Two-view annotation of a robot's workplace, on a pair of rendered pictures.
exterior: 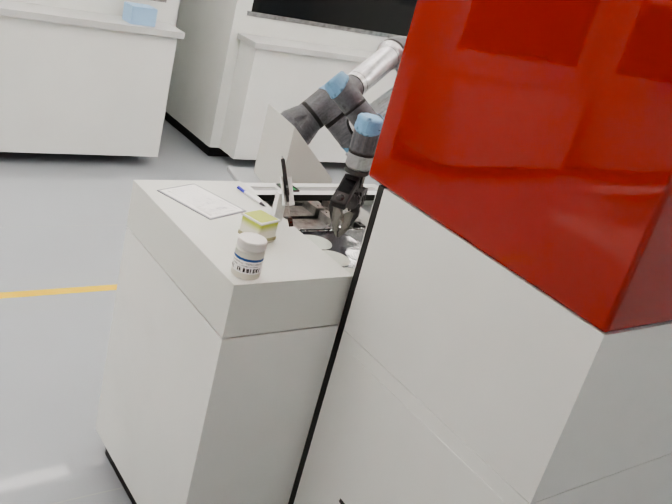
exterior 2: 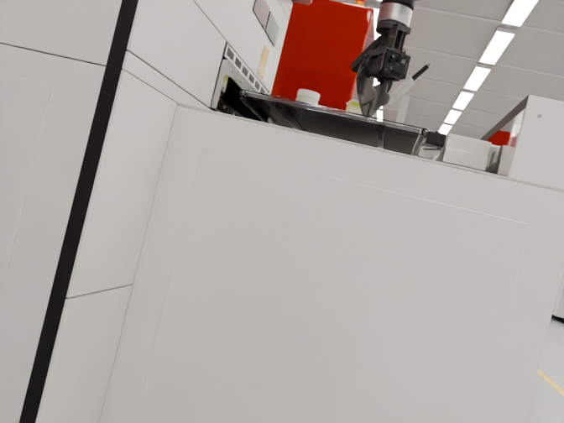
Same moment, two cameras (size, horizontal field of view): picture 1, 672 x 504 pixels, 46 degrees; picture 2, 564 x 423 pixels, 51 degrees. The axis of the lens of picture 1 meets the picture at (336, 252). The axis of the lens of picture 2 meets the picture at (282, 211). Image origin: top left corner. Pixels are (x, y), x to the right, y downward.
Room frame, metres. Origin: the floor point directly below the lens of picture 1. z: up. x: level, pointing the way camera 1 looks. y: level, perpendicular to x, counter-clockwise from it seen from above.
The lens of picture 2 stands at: (3.11, -0.97, 0.70)
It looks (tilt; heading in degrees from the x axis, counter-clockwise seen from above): 1 degrees down; 140
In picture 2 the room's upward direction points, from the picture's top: 14 degrees clockwise
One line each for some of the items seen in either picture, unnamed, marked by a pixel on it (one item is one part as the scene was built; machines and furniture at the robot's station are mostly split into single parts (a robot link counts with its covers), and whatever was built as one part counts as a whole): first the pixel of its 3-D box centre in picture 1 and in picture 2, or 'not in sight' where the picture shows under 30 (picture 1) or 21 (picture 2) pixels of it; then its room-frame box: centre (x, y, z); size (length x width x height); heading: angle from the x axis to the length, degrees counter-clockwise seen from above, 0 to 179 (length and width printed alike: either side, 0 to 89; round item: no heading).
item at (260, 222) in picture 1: (258, 227); (358, 115); (1.91, 0.21, 1.00); 0.07 x 0.07 x 0.07; 57
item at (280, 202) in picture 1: (283, 200); (398, 101); (2.07, 0.18, 1.03); 0.06 x 0.04 x 0.13; 41
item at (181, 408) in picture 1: (285, 378); (332, 348); (2.18, 0.05, 0.41); 0.96 x 0.64 x 0.82; 131
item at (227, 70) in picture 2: not in sight; (245, 107); (2.00, -0.23, 0.89); 0.44 x 0.02 x 0.10; 131
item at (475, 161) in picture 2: (307, 228); (453, 169); (2.34, 0.11, 0.87); 0.36 x 0.08 x 0.03; 131
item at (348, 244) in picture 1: (362, 257); (336, 127); (2.15, -0.08, 0.90); 0.34 x 0.34 x 0.01; 41
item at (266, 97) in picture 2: not in sight; (331, 112); (2.27, -0.21, 0.90); 0.37 x 0.01 x 0.01; 41
